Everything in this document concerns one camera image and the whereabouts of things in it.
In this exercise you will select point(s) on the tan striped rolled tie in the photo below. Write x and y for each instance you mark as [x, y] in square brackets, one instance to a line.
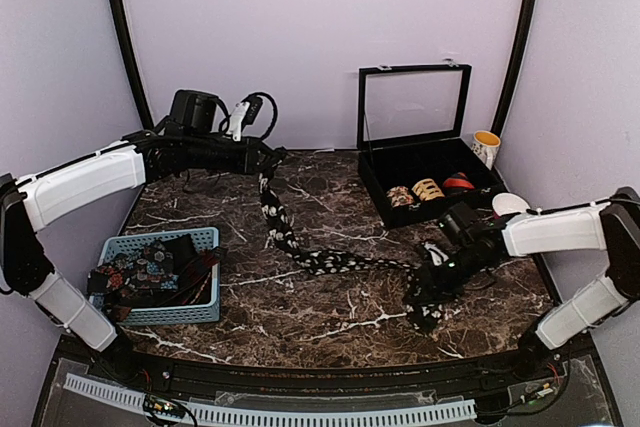
[427, 190]

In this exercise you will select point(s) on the white yellow mug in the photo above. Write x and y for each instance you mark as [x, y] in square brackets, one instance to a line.
[485, 146]

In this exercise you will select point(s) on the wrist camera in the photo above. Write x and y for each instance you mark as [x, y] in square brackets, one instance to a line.
[457, 223]
[192, 112]

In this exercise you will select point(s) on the black glass-lid tie box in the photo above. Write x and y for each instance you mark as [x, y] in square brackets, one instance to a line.
[409, 127]

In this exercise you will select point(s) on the right black frame post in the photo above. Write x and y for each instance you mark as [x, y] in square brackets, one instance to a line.
[516, 58]

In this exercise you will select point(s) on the light blue plastic basket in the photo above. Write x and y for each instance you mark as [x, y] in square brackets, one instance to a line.
[137, 310]

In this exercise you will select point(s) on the black front rail base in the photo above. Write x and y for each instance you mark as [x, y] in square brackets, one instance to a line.
[185, 359]

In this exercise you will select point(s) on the orange white bowl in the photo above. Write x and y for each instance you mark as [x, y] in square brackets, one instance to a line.
[508, 203]

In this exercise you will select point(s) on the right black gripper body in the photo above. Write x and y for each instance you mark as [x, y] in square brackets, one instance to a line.
[447, 284]

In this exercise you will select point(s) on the white slotted cable duct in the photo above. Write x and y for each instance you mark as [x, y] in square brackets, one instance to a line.
[240, 409]

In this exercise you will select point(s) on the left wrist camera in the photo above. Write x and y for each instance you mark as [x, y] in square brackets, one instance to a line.
[192, 112]

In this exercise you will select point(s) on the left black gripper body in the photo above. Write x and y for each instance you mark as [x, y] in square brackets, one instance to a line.
[242, 163]

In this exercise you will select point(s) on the left black frame post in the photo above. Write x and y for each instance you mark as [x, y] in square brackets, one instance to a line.
[128, 56]

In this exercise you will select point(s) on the black frame post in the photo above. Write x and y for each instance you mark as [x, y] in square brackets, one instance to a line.
[128, 56]
[516, 58]

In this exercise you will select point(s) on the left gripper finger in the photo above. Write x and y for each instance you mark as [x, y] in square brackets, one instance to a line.
[279, 152]
[268, 169]

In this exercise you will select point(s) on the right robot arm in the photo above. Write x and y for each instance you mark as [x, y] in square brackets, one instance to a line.
[608, 227]

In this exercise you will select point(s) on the brown floral rolled tie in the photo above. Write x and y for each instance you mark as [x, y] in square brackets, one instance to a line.
[400, 196]

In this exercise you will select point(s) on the black white patterned tie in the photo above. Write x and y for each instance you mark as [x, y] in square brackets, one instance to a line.
[330, 252]

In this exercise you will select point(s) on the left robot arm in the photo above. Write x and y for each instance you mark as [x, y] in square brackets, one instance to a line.
[33, 203]

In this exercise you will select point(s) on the red black rolled tie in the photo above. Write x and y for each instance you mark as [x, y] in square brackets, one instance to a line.
[458, 181]

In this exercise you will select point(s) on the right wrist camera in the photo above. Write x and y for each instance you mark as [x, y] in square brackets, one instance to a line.
[457, 223]

